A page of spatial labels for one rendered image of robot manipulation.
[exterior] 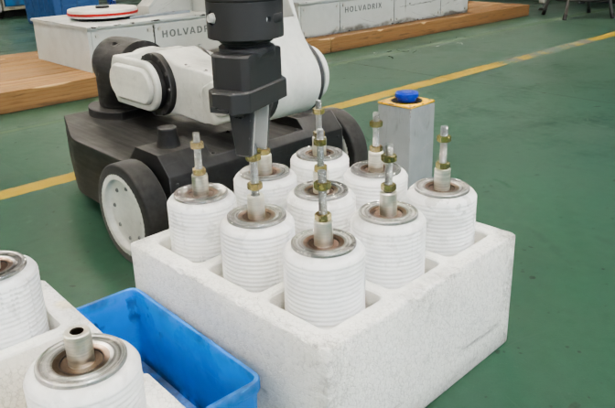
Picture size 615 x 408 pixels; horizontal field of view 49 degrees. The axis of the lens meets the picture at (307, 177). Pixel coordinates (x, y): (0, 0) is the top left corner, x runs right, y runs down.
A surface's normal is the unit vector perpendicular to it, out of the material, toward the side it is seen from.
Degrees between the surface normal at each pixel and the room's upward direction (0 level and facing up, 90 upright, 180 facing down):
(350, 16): 90
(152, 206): 67
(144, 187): 43
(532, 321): 0
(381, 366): 90
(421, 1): 90
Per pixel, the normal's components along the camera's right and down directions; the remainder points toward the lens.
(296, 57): 0.54, -0.36
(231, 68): -0.43, 0.32
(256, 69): 0.90, 0.13
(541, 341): -0.03, -0.94
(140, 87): -0.73, 0.25
